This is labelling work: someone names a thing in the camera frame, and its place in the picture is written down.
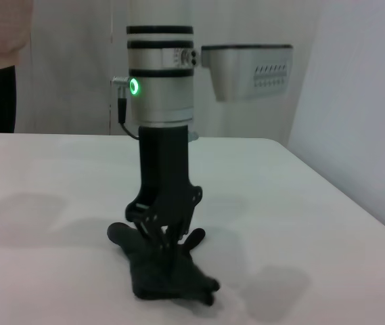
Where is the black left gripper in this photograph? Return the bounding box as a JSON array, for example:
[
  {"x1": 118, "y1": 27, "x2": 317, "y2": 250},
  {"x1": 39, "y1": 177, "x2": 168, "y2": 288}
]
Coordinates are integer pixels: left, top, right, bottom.
[{"x1": 125, "y1": 124, "x2": 204, "y2": 276}]

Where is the dark glove-shaped rag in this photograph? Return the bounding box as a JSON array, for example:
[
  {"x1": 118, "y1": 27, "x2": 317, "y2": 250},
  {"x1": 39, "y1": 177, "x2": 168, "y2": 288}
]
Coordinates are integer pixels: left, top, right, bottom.
[{"x1": 106, "y1": 221, "x2": 221, "y2": 307}]

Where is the grey vented metal housing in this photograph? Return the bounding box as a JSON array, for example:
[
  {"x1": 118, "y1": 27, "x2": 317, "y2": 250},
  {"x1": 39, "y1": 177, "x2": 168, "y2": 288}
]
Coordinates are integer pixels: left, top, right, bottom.
[{"x1": 201, "y1": 43, "x2": 294, "y2": 103}]

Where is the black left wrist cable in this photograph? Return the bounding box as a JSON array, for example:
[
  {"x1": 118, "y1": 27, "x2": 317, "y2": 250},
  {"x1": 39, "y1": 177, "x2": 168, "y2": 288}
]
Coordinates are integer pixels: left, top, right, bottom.
[{"x1": 110, "y1": 75, "x2": 143, "y2": 140}]

